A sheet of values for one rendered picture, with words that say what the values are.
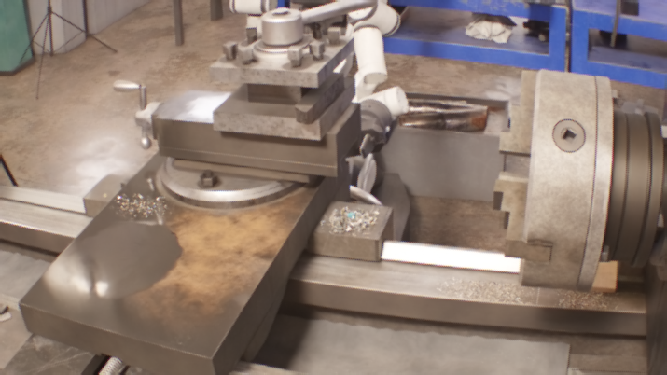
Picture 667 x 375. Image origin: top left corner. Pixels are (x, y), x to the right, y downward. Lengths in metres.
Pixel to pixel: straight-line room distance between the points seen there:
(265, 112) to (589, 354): 0.63
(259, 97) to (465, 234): 1.78
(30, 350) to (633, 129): 0.82
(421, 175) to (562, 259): 2.25
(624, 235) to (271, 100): 0.57
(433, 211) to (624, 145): 2.19
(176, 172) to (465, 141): 1.84
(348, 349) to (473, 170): 1.86
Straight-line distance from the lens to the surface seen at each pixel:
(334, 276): 1.16
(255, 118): 1.11
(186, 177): 1.21
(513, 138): 0.87
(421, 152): 2.97
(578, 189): 0.76
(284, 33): 1.11
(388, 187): 2.77
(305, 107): 1.05
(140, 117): 1.30
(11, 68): 5.37
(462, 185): 3.02
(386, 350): 1.18
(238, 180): 1.18
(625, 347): 1.21
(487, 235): 2.83
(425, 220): 2.91
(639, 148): 0.82
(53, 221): 1.41
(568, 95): 0.80
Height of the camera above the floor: 1.50
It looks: 28 degrees down
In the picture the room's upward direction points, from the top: 2 degrees counter-clockwise
